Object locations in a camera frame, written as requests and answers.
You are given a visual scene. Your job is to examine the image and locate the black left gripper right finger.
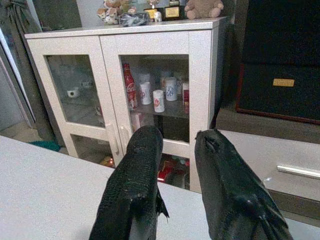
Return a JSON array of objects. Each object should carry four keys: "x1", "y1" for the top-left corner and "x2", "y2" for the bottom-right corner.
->
[{"x1": 194, "y1": 128, "x2": 294, "y2": 240}]

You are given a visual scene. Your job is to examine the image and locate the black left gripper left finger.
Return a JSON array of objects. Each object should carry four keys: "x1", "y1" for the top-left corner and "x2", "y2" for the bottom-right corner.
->
[{"x1": 88, "y1": 125, "x2": 170, "y2": 240}]

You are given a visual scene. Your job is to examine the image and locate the red packages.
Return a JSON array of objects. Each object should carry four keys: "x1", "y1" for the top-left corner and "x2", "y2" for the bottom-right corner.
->
[{"x1": 156, "y1": 154, "x2": 190, "y2": 182}]

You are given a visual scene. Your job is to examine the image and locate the white drawer unit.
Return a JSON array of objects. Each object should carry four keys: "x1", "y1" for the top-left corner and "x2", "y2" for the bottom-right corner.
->
[{"x1": 215, "y1": 129, "x2": 320, "y2": 202}]

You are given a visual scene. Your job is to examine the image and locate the white can with red logo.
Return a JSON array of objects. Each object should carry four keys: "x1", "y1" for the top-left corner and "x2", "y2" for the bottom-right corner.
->
[{"x1": 152, "y1": 89, "x2": 165, "y2": 113}]

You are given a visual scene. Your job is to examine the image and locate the white cup with red print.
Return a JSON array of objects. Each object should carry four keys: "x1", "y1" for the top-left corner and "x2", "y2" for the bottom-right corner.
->
[{"x1": 139, "y1": 81, "x2": 153, "y2": 106}]

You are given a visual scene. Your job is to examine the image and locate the red and white box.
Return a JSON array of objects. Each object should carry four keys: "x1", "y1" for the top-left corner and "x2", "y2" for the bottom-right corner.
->
[{"x1": 182, "y1": 82, "x2": 190, "y2": 108}]

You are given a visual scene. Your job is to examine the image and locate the red cola bottle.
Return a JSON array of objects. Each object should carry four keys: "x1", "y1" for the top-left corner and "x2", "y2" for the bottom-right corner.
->
[{"x1": 122, "y1": 63, "x2": 139, "y2": 111}]

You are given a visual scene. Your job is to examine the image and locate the teal cloth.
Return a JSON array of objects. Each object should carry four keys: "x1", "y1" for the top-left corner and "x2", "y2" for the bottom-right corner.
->
[{"x1": 29, "y1": 140, "x2": 62, "y2": 152}]

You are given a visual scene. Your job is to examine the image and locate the white mug with blue print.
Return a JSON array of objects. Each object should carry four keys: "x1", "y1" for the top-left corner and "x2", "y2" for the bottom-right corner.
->
[{"x1": 164, "y1": 76, "x2": 179, "y2": 102}]

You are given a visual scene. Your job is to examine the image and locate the white glass-door cabinet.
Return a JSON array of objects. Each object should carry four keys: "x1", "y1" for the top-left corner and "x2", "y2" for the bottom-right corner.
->
[{"x1": 24, "y1": 16, "x2": 228, "y2": 193}]

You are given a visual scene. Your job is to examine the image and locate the small white cup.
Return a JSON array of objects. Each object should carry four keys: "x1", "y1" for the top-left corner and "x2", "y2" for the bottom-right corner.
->
[{"x1": 66, "y1": 86, "x2": 80, "y2": 99}]

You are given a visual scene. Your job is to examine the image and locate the large black speaker box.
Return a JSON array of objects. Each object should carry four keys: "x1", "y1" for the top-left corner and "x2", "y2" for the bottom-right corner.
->
[{"x1": 235, "y1": 0, "x2": 320, "y2": 125}]

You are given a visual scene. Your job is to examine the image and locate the dark crumpled bag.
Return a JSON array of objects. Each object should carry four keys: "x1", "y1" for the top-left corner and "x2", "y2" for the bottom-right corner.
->
[{"x1": 118, "y1": 11, "x2": 150, "y2": 27}]

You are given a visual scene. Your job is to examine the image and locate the yellow trophy base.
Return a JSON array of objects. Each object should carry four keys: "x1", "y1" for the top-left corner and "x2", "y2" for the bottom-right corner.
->
[{"x1": 143, "y1": 0, "x2": 161, "y2": 23}]

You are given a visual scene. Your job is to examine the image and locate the patterned plush toy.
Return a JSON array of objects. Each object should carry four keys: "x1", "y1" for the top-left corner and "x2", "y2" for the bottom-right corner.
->
[{"x1": 96, "y1": 0, "x2": 124, "y2": 26}]

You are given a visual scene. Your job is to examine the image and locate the black trophy plaque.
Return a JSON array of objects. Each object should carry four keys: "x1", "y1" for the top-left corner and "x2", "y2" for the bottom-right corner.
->
[{"x1": 163, "y1": 0, "x2": 182, "y2": 22}]

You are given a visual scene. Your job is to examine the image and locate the brown teddy bear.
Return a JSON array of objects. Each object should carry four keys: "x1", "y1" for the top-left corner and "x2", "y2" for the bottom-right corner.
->
[{"x1": 184, "y1": 0, "x2": 225, "y2": 21}]

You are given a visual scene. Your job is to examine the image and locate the silver drawer handle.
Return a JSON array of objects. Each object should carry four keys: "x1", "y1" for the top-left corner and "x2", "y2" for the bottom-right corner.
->
[{"x1": 276, "y1": 163, "x2": 320, "y2": 180}]

